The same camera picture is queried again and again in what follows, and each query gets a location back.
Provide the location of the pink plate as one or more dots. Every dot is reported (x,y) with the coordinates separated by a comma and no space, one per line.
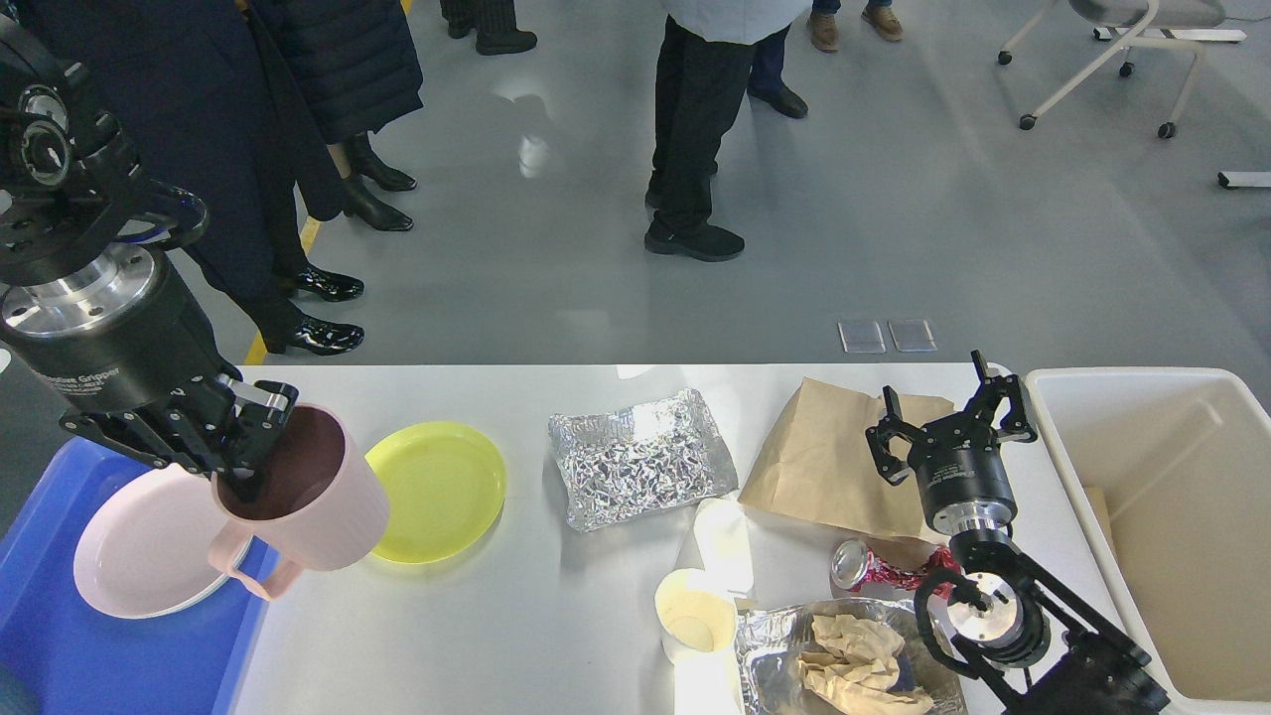
(144,554)

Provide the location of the crumpled foil tray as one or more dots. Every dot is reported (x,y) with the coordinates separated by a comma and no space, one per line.
(640,460)

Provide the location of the crushed red soda can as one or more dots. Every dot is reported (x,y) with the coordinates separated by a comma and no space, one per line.
(854,564)

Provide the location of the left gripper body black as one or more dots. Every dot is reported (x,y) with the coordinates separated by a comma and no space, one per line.
(116,334)

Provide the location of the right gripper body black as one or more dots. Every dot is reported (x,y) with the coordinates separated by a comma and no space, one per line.
(961,478)

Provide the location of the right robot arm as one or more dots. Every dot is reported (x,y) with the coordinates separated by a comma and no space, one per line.
(998,615)

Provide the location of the blue plastic tray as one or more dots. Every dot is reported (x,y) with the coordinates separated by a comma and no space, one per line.
(75,660)

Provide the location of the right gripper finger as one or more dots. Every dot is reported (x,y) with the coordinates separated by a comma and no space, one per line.
(995,413)
(892,469)

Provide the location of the left floor outlet plate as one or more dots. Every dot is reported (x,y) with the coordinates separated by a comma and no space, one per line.
(862,337)

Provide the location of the white plastic bin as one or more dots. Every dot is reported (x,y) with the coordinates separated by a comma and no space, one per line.
(1167,468)

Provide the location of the brown paper bag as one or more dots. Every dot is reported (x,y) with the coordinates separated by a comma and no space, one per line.
(817,466)

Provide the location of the person in brown shoes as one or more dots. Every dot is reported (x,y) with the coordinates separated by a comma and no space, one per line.
(765,80)

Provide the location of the person in dark coat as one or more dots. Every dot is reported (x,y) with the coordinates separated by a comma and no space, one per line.
(186,82)

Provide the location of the person with black shoes behind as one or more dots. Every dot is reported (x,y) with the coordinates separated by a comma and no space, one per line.
(495,25)

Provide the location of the person in black puffer coat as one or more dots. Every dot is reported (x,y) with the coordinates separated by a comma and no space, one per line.
(356,67)

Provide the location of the floor outlet plate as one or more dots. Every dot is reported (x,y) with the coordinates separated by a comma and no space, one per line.
(913,336)
(862,337)

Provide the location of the right floor outlet plate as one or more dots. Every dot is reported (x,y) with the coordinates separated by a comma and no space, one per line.
(913,336)

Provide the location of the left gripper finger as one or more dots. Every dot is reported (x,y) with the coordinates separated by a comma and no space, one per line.
(225,428)
(156,434)

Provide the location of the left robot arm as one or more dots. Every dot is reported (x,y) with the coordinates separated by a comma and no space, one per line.
(75,177)

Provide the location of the foil tray with paper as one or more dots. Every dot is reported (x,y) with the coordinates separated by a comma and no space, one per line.
(768,643)

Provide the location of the white paper cup lying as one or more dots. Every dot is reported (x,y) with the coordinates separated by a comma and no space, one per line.
(721,536)

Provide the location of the white paper cup upright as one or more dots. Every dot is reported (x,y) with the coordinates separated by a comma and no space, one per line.
(696,613)

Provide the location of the white furniture leg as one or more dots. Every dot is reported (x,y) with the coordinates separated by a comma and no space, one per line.
(1235,180)

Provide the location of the pink mug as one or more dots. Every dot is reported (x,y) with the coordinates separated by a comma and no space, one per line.
(318,504)

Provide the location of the person in light jacket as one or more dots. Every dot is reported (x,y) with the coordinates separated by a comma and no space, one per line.
(701,77)

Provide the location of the yellow plastic plate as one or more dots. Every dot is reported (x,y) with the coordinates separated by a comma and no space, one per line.
(445,483)

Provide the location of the white rolling chair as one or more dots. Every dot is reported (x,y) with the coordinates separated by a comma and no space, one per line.
(1169,25)

